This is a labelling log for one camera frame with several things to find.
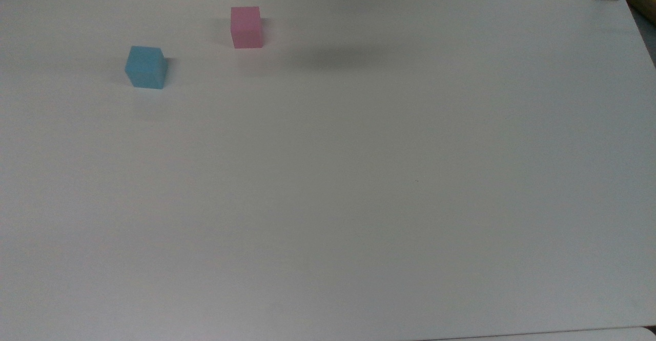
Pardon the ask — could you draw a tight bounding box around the blue cube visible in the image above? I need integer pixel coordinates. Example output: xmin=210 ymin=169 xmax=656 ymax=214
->
xmin=125 ymin=46 xmax=168 ymax=90

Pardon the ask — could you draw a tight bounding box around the pink cube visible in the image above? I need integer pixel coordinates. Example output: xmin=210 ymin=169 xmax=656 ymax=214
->
xmin=230 ymin=6 xmax=264 ymax=50

